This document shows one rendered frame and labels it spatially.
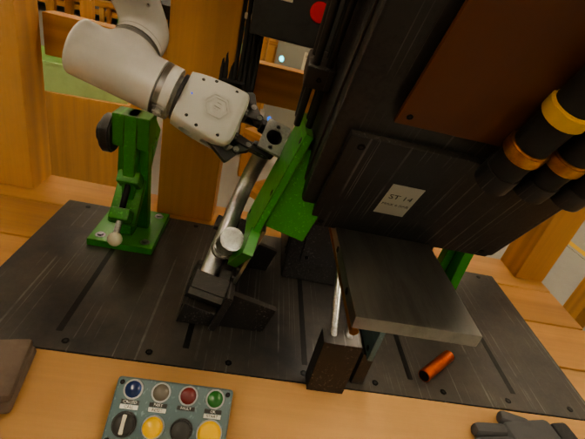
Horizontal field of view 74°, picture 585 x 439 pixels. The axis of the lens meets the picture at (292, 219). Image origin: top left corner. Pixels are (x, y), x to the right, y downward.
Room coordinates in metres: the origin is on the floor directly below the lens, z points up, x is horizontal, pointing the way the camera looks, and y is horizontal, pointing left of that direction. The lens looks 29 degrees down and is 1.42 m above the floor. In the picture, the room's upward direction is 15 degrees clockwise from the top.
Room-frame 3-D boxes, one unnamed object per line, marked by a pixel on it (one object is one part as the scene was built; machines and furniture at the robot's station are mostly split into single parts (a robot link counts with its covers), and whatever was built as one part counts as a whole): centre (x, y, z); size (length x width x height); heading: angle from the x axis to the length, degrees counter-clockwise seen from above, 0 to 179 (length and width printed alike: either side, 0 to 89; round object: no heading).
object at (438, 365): (0.53, -0.32, 0.91); 0.09 x 0.02 x 0.02; 137
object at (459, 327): (0.55, -0.15, 1.11); 0.39 x 0.16 x 0.03; 9
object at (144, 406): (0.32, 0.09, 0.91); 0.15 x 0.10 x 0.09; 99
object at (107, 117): (0.70, 0.39, 1.12); 0.07 x 0.03 x 0.08; 9
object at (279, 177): (0.57, 0.01, 1.17); 0.13 x 0.12 x 0.20; 99
